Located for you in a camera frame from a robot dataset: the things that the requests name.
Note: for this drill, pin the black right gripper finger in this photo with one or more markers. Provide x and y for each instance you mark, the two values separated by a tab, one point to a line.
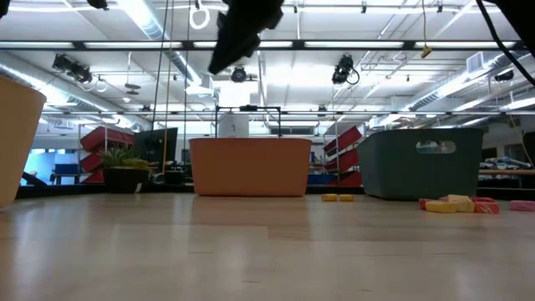
242	44
223	39

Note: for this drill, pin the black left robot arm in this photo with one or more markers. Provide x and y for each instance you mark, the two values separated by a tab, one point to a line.
3	6

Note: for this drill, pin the red bin rack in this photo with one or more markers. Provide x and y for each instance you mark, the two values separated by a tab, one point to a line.
344	140
104	140

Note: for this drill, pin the dark background table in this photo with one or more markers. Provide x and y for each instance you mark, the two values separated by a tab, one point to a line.
66	169

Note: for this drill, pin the black aluminium table frame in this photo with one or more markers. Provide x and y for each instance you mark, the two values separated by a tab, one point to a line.
62	191

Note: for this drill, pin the blue background bin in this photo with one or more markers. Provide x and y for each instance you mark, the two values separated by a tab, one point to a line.
319	179

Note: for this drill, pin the yellow plastic bin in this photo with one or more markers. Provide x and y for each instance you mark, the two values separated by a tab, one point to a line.
21	146

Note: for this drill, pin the black background monitor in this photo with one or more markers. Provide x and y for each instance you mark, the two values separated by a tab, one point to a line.
154	146

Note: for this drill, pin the orange plastic bin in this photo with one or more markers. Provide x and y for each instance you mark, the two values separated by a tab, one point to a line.
251	167

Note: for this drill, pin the small yellow ceiling tag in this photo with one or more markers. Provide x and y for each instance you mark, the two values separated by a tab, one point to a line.
426	52

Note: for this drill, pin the white cylindrical background object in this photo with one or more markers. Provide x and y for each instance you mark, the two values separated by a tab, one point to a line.
233	125

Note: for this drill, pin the teal plastic bin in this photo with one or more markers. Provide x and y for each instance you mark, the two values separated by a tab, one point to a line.
397	171

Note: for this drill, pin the black background rail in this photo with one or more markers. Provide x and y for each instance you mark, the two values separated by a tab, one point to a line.
376	113

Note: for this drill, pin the white LED light bar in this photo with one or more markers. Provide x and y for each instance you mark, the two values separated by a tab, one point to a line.
276	44
472	44
37	44
125	44
353	44

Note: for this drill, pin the black overhead frame bar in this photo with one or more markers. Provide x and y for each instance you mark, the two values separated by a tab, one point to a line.
299	45

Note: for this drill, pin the wooden background table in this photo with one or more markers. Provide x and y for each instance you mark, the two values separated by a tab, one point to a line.
501	171

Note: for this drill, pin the black ceiling camera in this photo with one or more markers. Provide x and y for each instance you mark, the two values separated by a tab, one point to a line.
239	74

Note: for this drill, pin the small potted green plant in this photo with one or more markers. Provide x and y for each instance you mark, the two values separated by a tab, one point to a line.
123	180

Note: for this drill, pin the small black box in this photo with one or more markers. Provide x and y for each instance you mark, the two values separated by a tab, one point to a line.
174	177

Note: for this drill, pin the white ceiling vent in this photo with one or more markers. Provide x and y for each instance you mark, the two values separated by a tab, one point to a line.
475	62

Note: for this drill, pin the yellow Starburst candy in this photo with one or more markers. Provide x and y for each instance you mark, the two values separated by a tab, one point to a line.
441	207
329	197

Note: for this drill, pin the black ceiling speaker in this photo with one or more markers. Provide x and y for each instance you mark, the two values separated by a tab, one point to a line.
503	76

